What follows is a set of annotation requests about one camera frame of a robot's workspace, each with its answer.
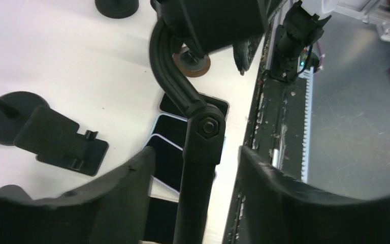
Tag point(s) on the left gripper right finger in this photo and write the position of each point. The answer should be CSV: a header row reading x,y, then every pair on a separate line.
x,y
311,215

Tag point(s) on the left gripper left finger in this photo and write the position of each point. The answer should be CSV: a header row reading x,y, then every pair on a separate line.
x,y
112,208

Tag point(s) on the cream cased phone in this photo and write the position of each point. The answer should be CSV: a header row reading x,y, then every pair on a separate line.
x,y
161,219

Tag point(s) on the lilac cased phone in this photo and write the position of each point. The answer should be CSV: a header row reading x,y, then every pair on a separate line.
x,y
169,161

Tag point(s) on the black folding phone stand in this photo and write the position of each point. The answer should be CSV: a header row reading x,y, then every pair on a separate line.
x,y
55,140

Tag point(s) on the light blue cased phone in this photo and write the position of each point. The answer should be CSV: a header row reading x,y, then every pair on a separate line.
x,y
172,128

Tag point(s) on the white cased phone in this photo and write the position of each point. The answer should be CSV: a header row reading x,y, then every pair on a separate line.
x,y
167,106

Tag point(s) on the black round clamp stand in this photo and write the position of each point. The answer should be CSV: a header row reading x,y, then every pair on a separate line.
x,y
15,110

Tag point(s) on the dark phone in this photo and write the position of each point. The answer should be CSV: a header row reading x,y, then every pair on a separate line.
x,y
244,53

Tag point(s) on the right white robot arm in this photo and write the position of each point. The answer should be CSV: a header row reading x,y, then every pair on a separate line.
x,y
302,27

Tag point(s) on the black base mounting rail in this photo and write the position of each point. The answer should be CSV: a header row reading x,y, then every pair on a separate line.
x,y
273,138

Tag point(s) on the white slotted cable duct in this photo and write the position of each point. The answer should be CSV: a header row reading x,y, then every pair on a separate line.
x,y
308,76

